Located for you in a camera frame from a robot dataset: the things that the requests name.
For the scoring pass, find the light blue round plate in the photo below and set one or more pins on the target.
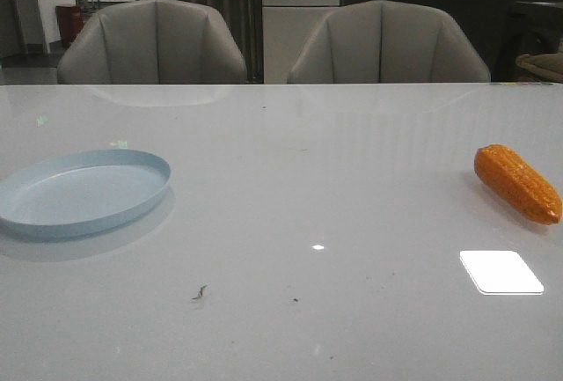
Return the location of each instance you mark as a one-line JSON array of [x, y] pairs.
[[83, 193]]

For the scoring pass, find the orange toy corn cob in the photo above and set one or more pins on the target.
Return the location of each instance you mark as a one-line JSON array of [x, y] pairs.
[[507, 174]]

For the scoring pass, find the right grey upholstered chair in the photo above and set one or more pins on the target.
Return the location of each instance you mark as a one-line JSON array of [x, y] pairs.
[[385, 42]]

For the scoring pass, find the grey upholstered chair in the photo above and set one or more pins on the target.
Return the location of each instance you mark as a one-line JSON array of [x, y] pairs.
[[385, 42], [154, 42]]

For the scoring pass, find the white cabinet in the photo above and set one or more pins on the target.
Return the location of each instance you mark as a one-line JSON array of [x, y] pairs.
[[285, 26]]

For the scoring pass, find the left grey upholstered chair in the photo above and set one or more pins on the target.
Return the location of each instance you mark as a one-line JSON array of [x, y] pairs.
[[154, 42]]

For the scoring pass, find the red trash bin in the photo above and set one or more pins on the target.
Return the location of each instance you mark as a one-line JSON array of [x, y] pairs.
[[70, 22]]

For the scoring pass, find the dark counter with white top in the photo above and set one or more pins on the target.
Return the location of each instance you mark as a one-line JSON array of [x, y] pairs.
[[440, 7]]

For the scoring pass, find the beige cushion at right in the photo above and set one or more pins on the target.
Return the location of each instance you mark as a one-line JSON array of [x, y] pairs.
[[544, 67]]

